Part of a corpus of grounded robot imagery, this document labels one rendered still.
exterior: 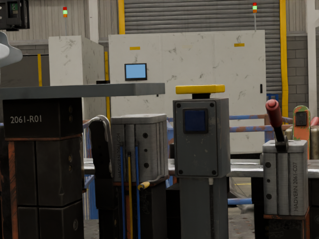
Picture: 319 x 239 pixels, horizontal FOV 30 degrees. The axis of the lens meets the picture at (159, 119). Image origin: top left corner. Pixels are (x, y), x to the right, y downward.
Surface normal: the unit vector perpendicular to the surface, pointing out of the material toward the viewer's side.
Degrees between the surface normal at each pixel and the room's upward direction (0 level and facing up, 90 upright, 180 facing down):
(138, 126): 90
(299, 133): 78
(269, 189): 90
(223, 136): 90
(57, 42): 90
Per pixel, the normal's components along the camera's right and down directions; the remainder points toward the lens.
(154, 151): 0.95, -0.01
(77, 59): -0.05, 0.05
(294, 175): -0.32, 0.06
